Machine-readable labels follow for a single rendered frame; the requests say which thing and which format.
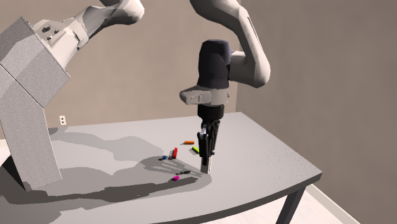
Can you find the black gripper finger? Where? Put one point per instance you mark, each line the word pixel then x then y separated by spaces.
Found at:
pixel 214 141
pixel 204 144

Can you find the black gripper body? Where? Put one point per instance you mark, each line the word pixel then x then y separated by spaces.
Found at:
pixel 210 115

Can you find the lime green rod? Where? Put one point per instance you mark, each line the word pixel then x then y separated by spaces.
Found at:
pixel 195 149

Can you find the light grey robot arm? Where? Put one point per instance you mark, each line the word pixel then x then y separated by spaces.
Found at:
pixel 64 39

